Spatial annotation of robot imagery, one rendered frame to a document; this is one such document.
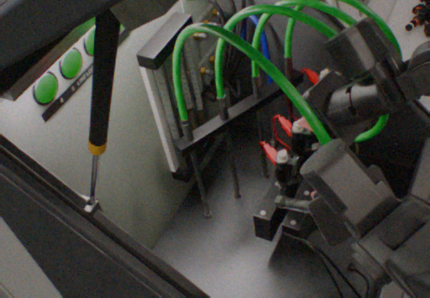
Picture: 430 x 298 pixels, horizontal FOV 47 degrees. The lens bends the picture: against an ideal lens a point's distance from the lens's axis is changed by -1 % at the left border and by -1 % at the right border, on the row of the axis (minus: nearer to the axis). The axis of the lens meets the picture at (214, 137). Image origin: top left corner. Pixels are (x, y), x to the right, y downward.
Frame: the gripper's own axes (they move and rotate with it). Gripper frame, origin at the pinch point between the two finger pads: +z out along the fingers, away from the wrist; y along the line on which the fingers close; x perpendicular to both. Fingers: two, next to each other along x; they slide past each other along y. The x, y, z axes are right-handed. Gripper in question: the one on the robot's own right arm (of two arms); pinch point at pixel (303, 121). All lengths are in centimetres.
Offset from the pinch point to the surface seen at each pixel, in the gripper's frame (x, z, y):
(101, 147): 34.0, -16.2, 17.0
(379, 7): -61, 26, 1
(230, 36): 9.2, -10.3, 18.1
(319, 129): 10.8, -16.2, 2.2
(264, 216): 6.0, 20.9, -14.3
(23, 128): 34.0, 8.4, 25.5
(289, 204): 10.4, 2.0, -8.8
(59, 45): 24.3, 2.3, 31.2
